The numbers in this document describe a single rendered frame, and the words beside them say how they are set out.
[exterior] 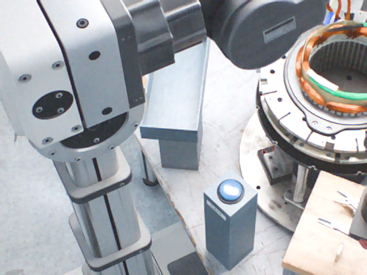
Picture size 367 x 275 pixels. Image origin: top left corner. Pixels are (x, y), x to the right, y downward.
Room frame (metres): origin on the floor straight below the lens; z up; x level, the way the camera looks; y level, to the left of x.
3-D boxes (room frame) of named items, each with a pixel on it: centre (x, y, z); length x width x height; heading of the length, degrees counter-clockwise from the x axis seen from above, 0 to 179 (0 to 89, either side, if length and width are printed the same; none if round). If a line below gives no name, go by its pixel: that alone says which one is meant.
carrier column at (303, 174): (0.78, -0.19, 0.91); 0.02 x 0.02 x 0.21
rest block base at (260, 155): (0.86, -0.15, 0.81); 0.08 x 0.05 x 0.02; 18
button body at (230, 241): (0.68, -0.04, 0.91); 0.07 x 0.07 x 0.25; 42
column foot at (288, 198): (0.78, -0.19, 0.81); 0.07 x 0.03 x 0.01; 54
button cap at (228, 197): (0.68, -0.04, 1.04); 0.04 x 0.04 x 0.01
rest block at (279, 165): (0.85, -0.15, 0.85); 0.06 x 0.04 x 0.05; 18
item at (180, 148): (0.92, 0.05, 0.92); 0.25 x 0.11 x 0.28; 172
